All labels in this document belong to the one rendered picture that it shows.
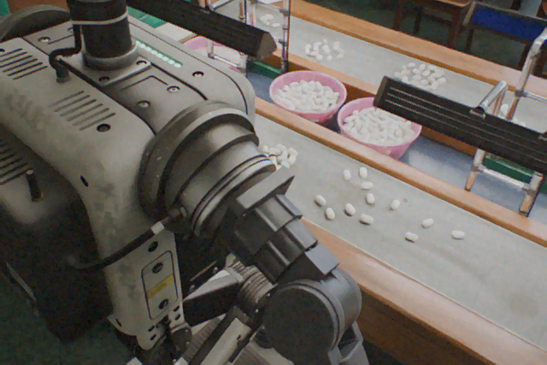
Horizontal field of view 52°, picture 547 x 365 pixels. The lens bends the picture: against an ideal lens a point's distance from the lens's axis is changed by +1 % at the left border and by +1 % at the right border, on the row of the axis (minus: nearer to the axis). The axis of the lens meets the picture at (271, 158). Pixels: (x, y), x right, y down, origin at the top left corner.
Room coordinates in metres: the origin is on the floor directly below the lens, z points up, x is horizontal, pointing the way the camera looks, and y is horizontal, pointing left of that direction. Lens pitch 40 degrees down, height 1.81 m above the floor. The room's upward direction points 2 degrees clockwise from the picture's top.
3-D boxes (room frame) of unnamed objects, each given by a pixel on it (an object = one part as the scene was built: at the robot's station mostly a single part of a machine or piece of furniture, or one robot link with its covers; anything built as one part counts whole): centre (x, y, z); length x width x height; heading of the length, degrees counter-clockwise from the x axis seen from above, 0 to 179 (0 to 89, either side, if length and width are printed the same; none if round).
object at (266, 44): (1.56, 0.26, 1.08); 0.62 x 0.08 x 0.07; 54
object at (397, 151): (1.46, -0.35, 0.72); 0.27 x 0.27 x 0.10
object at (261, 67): (1.95, -0.03, 0.90); 0.20 x 0.19 x 0.45; 54
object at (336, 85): (1.63, -0.12, 0.72); 0.27 x 0.27 x 0.10
